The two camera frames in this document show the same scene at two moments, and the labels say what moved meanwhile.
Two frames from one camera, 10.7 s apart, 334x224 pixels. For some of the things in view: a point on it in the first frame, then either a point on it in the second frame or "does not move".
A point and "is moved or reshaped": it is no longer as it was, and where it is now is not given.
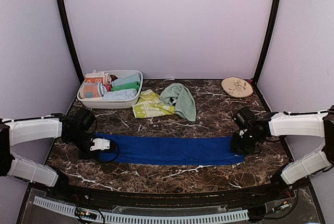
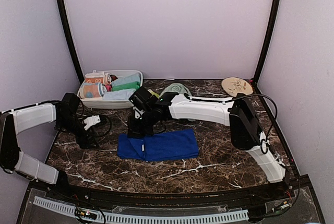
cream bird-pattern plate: x=237 y=87 does not move
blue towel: x=132 y=149 is moved or reshaped
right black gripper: x=236 y=146 → x=133 y=132
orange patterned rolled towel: x=94 y=77 does not move
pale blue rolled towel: x=120 y=94 does not move
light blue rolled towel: x=132 y=78 does not move
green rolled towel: x=135 y=85 does not move
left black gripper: x=92 y=155 → x=84 y=144
